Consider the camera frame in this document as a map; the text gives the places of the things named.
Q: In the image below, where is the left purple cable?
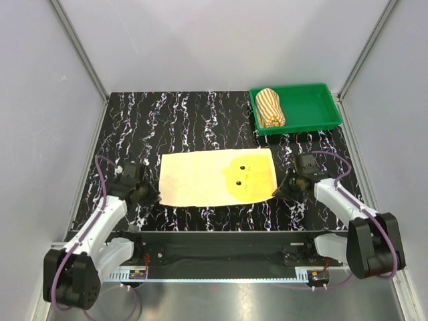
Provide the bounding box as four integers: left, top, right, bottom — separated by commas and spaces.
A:
48, 155, 143, 320

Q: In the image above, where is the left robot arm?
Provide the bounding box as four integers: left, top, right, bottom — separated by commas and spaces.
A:
42, 163, 160, 311

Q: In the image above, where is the yellow chick towel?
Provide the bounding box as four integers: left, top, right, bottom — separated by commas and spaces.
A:
158, 148, 278, 207

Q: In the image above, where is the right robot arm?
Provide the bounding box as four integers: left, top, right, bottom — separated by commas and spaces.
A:
273, 152, 406, 279

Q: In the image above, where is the left connector box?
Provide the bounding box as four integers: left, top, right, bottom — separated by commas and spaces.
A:
128, 269, 147, 282

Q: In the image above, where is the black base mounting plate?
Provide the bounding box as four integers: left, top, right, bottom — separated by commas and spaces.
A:
112, 231, 343, 284

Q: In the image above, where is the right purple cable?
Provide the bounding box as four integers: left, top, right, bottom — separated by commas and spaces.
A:
277, 150, 402, 290

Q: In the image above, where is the orange striped towel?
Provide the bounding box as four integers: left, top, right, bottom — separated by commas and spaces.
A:
255, 88, 286, 128

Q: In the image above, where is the purple cable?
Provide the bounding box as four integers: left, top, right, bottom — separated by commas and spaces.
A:
277, 150, 402, 290
48, 155, 143, 320

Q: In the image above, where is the connector box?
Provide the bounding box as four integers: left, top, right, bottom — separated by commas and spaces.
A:
128, 269, 147, 282
307, 270, 330, 290

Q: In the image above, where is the aluminium frame rail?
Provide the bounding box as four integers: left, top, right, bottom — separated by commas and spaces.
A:
43, 242, 411, 285

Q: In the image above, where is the right connector box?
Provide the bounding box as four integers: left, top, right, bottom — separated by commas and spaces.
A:
307, 270, 330, 290

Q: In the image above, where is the green plastic tray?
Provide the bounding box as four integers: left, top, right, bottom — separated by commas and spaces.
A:
249, 83, 342, 136

